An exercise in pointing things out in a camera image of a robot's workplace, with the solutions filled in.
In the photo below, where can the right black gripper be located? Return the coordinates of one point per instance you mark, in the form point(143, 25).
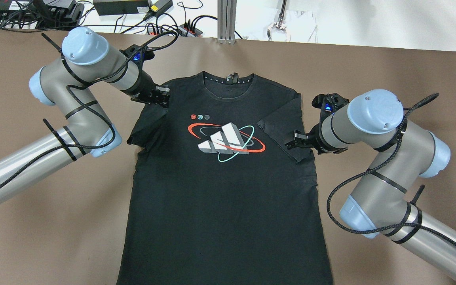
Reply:
point(316, 137)

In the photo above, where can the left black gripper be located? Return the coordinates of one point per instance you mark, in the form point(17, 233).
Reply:
point(144, 85)

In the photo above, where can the black printed t-shirt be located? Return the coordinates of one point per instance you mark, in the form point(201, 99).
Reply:
point(217, 198)

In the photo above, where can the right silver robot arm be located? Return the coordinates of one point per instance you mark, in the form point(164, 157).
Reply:
point(372, 202)

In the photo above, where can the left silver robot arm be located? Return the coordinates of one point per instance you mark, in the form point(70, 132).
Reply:
point(49, 117)

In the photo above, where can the red black power strip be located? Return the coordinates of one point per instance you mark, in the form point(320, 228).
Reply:
point(188, 30)

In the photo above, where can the black power adapter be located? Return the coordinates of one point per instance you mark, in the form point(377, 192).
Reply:
point(121, 7)

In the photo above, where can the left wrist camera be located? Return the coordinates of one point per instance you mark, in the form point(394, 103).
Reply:
point(138, 54)

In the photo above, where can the aluminium frame post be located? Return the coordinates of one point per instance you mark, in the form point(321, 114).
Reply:
point(226, 18)

